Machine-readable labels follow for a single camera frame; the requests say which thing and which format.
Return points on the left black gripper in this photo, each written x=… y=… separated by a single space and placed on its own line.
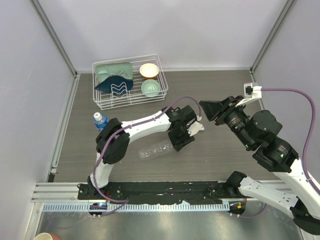
x=179 y=143

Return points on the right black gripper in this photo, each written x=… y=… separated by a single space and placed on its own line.
x=214 y=109

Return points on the clear unlabelled plastic bottle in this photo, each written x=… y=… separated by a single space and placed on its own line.
x=156 y=150

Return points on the blue label water bottle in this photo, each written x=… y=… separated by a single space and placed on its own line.
x=102 y=123

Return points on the white bottle cap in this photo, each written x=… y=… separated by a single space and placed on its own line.
x=97 y=116

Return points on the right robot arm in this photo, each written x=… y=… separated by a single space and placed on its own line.
x=259 y=134

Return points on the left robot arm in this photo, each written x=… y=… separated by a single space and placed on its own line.
x=112 y=143

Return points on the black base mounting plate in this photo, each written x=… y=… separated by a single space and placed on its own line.
x=161 y=193

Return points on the light green bowl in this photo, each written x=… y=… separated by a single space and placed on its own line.
x=150 y=88

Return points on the orange white bowl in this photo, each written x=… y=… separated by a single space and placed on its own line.
x=149 y=70

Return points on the dark blue leaf plate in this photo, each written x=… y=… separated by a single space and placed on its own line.
x=116 y=85

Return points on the light green divided plate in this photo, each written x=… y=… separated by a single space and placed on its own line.
x=106 y=70

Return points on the pink cup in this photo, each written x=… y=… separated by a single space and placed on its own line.
x=54 y=236

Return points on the beige paper cup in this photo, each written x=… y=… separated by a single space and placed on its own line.
x=42 y=236

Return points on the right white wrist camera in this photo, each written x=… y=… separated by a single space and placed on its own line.
x=252 y=92

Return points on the white wire dish rack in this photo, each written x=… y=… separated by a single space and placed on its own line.
x=107 y=101

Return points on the white slotted cable duct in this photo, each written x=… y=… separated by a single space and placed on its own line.
x=93 y=207

